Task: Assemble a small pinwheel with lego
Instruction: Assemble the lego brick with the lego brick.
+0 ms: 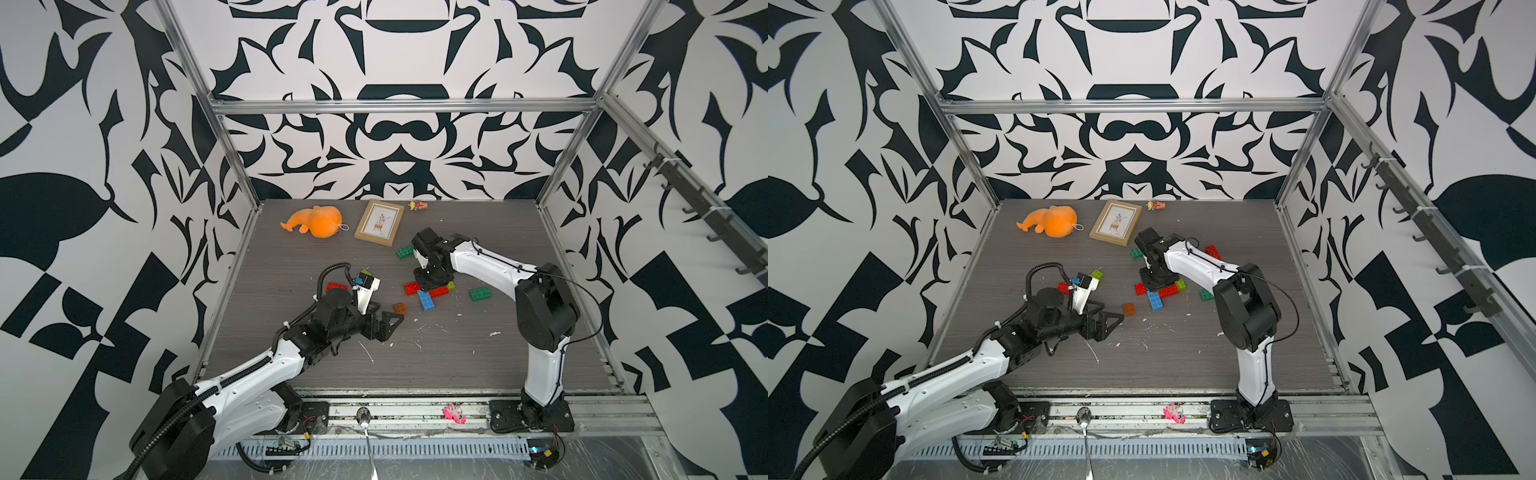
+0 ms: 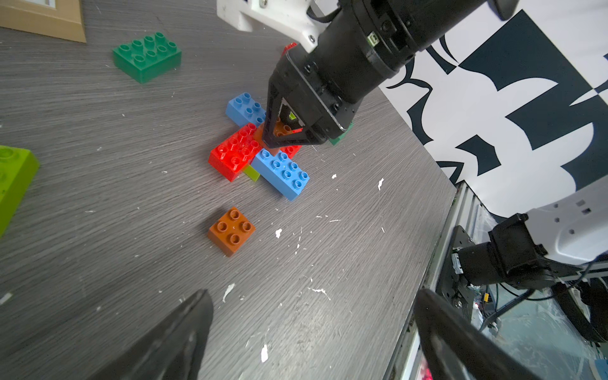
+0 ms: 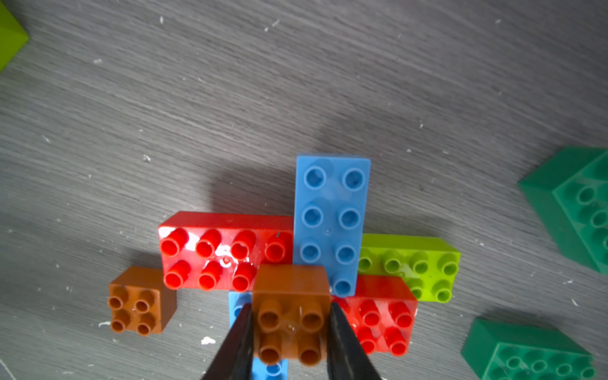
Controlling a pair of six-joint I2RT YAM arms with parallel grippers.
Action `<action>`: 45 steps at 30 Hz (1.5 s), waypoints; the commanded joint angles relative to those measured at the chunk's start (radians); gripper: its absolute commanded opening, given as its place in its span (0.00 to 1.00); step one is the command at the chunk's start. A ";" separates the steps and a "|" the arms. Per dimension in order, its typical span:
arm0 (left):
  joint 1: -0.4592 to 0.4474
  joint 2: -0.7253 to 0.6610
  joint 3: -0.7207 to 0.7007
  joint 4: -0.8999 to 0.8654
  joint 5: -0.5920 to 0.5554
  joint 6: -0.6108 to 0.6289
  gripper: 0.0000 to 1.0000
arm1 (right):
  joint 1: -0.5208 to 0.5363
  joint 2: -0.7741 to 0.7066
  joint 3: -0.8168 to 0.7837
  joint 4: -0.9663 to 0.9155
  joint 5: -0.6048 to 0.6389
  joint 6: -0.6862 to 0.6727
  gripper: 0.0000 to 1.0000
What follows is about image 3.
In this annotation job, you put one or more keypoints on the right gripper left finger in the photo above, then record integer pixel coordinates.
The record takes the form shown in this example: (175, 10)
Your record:
(234, 358)

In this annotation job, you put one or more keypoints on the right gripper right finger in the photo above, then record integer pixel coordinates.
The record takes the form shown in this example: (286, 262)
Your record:
(346, 358)

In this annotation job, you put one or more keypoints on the red lego brick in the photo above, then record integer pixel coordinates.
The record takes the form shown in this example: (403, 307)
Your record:
(381, 313)
(215, 251)

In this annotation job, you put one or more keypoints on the blue lego brick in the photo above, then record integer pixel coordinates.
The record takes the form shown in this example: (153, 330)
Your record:
(260, 371)
(329, 210)

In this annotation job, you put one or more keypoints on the orange square lego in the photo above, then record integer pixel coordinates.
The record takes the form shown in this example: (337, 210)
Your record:
(140, 301)
(291, 308)

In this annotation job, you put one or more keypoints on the lime lego brick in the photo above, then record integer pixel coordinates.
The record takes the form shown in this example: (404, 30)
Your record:
(12, 36)
(428, 265)

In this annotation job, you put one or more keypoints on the green lego brick by gripper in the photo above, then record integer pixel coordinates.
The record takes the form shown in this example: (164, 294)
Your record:
(501, 350)

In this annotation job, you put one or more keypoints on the green lego brick right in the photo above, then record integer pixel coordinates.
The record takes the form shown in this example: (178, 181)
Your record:
(569, 194)

